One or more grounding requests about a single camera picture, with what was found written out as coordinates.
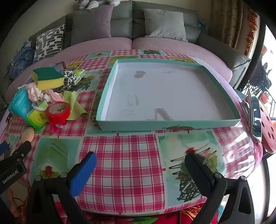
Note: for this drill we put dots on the pink plastic stool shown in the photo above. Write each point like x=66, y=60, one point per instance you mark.
x=268, y=127

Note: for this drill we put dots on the blue clothes pile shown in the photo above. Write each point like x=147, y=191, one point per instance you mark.
x=21, y=60

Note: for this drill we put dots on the pink checked tablecloth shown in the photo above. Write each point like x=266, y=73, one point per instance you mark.
x=125, y=161

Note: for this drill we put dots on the grey cushion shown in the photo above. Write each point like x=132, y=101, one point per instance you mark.
x=166, y=23

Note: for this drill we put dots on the teal wet wipes pack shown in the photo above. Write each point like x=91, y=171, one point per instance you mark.
x=19, y=103

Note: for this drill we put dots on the red hanging ornament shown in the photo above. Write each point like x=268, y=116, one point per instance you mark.
x=251, y=28

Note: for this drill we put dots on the grey sofa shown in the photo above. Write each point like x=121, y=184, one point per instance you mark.
x=125, y=23

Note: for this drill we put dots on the pink fluffy scrunchie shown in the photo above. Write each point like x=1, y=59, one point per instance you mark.
x=54, y=95

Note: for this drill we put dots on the red tape roll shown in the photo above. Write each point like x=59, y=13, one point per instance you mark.
x=58, y=113

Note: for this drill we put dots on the black white patterned cushion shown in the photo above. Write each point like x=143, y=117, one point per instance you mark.
x=49, y=43

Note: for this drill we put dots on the pale green tissue pack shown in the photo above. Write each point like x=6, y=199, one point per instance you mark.
x=79, y=75

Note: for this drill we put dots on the green cloth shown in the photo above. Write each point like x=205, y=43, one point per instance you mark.
x=75, y=107

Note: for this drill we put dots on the pink white cloth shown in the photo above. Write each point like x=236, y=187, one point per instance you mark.
x=32, y=92

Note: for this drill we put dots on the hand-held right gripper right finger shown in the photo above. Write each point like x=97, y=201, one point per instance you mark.
x=197, y=172

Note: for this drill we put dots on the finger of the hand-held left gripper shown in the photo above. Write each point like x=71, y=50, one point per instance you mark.
x=3, y=147
x=22, y=150

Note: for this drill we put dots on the teal cardboard tray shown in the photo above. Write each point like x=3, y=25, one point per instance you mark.
x=163, y=92

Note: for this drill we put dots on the purple cushion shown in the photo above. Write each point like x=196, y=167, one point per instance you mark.
x=92, y=25

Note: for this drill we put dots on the pink sofa cover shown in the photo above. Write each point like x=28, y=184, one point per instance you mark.
x=103, y=43

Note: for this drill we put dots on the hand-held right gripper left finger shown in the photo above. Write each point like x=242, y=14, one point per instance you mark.
x=83, y=172

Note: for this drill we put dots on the teal bag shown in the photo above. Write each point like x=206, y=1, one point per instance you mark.
x=201, y=25

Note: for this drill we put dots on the grey white plush dog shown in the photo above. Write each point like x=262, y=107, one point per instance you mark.
x=97, y=3

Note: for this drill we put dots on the yellow green sponge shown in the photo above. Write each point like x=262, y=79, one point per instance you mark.
x=48, y=78

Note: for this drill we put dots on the leopard print scrunchie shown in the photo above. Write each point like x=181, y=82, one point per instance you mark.
x=69, y=78

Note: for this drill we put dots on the beige patterned curtain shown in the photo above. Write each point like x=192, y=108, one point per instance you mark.
x=226, y=21

